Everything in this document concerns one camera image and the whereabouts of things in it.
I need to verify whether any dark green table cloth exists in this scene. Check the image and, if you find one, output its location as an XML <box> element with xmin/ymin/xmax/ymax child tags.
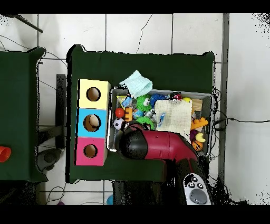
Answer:
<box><xmin>65</xmin><ymin>44</ymin><xmax>215</xmax><ymax>184</ymax></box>
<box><xmin>0</xmin><ymin>46</ymin><xmax>48</xmax><ymax>183</ymax></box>

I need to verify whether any small soccer ball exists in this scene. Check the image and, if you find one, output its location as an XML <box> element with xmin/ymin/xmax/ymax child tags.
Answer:
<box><xmin>113</xmin><ymin>118</ymin><xmax>125</xmax><ymax>130</ymax></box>

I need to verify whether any orange cup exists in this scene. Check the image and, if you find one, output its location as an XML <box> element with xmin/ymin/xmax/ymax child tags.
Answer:
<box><xmin>0</xmin><ymin>145</ymin><xmax>12</xmax><ymax>163</ymax></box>

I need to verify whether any black power cable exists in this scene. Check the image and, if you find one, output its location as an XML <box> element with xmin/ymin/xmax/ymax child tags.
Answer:
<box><xmin>213</xmin><ymin>117</ymin><xmax>270</xmax><ymax>132</ymax></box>

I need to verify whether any orange studded toy brick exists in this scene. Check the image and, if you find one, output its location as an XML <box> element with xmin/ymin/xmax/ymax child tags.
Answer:
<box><xmin>124</xmin><ymin>107</ymin><xmax>133</xmax><ymax>122</ymax></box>

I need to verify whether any orange ball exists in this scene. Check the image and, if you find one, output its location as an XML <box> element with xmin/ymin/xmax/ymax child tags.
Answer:
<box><xmin>114</xmin><ymin>107</ymin><xmax>126</xmax><ymax>118</ymax></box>

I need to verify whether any dark thin rod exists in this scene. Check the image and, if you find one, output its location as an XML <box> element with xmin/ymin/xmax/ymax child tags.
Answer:
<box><xmin>8</xmin><ymin>13</ymin><xmax>44</xmax><ymax>33</ymax></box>

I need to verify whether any cream waffle cloth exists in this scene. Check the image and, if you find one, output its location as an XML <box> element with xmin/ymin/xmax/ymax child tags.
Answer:
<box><xmin>154</xmin><ymin>99</ymin><xmax>193</xmax><ymax>137</ymax></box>

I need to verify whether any orange plastic toy block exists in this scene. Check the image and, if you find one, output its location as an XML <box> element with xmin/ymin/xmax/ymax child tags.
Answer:
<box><xmin>190</xmin><ymin>117</ymin><xmax>209</xmax><ymax>130</ymax></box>

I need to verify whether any shallow clear mesh bin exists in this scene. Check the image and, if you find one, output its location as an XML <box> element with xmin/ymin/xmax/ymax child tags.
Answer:
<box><xmin>106</xmin><ymin>86</ymin><xmax>213</xmax><ymax>158</ymax></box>

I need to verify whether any pale yellow plush toy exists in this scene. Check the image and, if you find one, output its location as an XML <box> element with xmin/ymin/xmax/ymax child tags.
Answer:
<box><xmin>195</xmin><ymin>132</ymin><xmax>206</xmax><ymax>143</ymax></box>

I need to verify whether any small orange basketball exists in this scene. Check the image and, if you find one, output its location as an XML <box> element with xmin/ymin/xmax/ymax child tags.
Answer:
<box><xmin>191</xmin><ymin>140</ymin><xmax>204</xmax><ymax>152</ymax></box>

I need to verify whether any green spiky ball with eyes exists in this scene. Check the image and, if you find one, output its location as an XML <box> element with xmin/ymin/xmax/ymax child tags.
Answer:
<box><xmin>136</xmin><ymin>94</ymin><xmax>152</xmax><ymax>111</ymax></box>

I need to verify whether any mint green waffle cloth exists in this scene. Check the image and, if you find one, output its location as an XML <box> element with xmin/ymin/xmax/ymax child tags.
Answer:
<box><xmin>119</xmin><ymin>70</ymin><xmax>153</xmax><ymax>99</ymax></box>

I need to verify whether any blue spiky rubber ball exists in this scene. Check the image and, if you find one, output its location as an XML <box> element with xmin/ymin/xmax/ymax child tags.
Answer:
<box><xmin>149</xmin><ymin>93</ymin><xmax>167</xmax><ymax>105</ymax></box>

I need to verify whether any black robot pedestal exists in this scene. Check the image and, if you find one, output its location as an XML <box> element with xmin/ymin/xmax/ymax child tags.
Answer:
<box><xmin>112</xmin><ymin>180</ymin><xmax>169</xmax><ymax>205</ymax></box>

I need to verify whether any black upright panel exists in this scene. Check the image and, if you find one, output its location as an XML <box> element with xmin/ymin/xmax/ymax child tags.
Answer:
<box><xmin>55</xmin><ymin>73</ymin><xmax>67</xmax><ymax>150</ymax></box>

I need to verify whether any wooden box with three holes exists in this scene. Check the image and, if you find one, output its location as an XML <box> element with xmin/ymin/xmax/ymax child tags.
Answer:
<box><xmin>74</xmin><ymin>79</ymin><xmax>111</xmax><ymax>166</ymax></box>

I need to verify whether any grey rounded object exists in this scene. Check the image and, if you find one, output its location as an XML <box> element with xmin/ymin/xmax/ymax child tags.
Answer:
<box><xmin>36</xmin><ymin>147</ymin><xmax>62</xmax><ymax>172</ymax></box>

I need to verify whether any crushed black red can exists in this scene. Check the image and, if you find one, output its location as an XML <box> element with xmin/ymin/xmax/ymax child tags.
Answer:
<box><xmin>169</xmin><ymin>91</ymin><xmax>183</xmax><ymax>104</ymax></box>

